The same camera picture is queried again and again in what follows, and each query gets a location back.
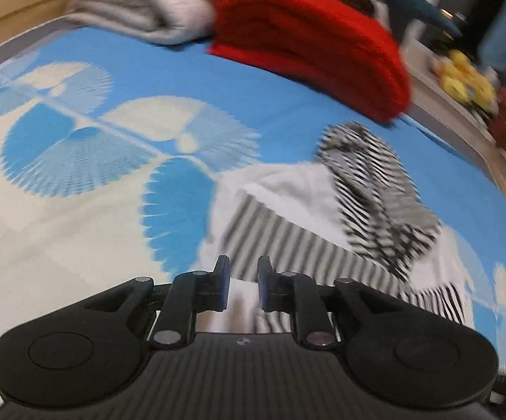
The yellow bear plush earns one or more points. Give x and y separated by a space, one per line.
482 89

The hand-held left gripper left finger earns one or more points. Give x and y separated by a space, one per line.
222 283

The yellow duck plush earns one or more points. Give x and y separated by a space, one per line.
453 81

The cream folded blanket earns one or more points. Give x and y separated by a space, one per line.
139 4

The red folded blanket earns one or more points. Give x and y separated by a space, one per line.
318 39

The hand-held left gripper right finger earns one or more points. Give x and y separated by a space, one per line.
263 285

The blue white printed blanket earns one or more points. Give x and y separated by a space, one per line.
117 74

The black white striped shirt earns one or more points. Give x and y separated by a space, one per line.
288 236

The blue shark plush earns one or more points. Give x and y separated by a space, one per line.
414 4

